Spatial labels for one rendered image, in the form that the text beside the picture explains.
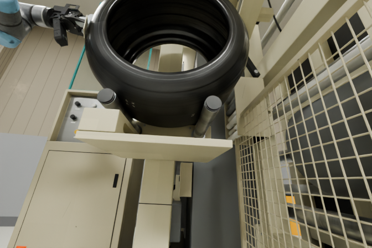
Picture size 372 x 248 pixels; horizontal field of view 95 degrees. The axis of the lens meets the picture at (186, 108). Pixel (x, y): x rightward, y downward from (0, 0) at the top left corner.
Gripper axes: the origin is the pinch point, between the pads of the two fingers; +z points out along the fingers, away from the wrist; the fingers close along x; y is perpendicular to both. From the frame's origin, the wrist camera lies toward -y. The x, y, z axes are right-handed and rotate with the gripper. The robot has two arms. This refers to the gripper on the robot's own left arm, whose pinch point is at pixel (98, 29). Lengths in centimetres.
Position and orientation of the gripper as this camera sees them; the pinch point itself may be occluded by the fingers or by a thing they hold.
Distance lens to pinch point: 80.4
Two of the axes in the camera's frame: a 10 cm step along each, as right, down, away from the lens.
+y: 1.5, -9.1, 3.9
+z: 9.9, 1.6, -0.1
